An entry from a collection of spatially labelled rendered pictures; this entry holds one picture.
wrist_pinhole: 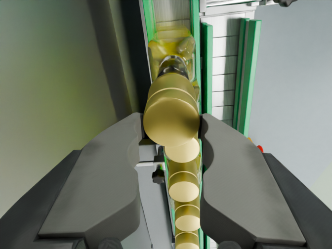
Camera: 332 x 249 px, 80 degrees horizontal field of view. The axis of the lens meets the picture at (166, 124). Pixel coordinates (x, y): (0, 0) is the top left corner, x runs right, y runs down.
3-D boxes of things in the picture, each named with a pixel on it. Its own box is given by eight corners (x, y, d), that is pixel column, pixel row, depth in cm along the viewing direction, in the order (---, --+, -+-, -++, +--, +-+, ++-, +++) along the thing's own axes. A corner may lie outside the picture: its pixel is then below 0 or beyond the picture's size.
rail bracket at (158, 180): (140, 138, 53) (130, 174, 42) (165, 136, 53) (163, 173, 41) (142, 150, 55) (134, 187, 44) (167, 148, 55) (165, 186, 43)
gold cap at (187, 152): (163, 112, 22) (161, 135, 18) (196, 110, 22) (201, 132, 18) (166, 139, 24) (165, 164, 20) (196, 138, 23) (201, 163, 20)
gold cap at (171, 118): (147, 72, 15) (138, 95, 11) (196, 72, 14) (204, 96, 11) (149, 115, 16) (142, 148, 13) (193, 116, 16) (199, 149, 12)
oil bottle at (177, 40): (157, 26, 39) (143, 44, 21) (186, 23, 39) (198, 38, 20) (160, 56, 42) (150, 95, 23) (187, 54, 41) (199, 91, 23)
